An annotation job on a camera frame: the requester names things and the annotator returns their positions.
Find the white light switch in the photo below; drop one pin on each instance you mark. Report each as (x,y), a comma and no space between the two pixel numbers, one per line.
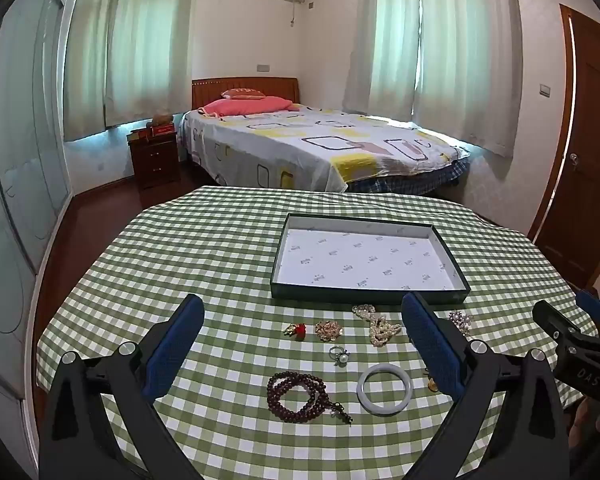
(544,90)

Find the green checked tablecloth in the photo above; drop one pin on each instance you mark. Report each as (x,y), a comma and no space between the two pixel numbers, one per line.
(205,270)

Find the white sheer curtain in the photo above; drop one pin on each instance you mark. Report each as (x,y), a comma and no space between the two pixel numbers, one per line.
(87,60)
(470,55)
(380,40)
(150,45)

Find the red box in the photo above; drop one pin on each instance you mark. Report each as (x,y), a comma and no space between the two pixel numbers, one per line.
(162,130)

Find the frosted glass wardrobe doors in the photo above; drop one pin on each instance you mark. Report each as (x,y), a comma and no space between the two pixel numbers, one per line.
(15,185)

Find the brown wooden door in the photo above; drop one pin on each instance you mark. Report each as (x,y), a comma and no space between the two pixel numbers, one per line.
(590,160)

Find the red and gold brooch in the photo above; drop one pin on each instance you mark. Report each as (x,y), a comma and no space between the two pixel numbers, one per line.
(297,330)

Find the dark green shallow box tray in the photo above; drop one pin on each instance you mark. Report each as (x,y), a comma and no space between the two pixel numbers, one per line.
(365,260)

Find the white wall outlet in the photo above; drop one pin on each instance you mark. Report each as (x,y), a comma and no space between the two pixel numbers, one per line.
(263,67)

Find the brown stuffed toy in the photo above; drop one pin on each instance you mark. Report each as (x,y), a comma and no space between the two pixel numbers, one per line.
(161,120)

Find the small red cushion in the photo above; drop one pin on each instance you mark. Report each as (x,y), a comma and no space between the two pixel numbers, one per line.
(242,93)

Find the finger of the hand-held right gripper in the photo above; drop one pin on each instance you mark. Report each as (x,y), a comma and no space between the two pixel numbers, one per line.
(550,316)
(587,302)

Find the white jade bangle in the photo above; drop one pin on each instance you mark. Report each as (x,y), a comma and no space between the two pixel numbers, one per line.
(362,391)

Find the person's right hand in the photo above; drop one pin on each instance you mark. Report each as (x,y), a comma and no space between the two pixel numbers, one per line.
(582,425)

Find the dark wooden nightstand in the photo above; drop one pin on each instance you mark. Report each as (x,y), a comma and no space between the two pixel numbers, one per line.
(152,162)

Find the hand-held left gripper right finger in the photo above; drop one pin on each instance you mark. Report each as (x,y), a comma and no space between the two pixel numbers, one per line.
(430,345)

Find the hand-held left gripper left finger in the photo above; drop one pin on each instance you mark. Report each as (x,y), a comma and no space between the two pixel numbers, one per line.
(175,345)

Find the gold pendant with red knot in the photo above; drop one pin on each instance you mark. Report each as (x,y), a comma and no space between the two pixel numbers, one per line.
(432,385)

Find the wooden bed headboard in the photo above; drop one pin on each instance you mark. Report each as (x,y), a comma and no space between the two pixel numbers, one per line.
(245,89)

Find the bed with patterned blanket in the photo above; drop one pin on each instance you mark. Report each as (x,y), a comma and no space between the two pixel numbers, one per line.
(305,145)

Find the silver crystal brooch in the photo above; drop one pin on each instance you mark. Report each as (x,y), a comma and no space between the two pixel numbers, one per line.
(460,319)

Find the pink pillow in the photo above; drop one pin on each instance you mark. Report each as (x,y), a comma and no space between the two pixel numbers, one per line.
(250,105)

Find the blue plaid mattress cover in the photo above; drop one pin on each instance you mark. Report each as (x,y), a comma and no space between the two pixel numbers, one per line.
(410,180)

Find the silver door knob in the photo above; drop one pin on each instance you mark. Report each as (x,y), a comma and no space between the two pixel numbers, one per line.
(574,158)

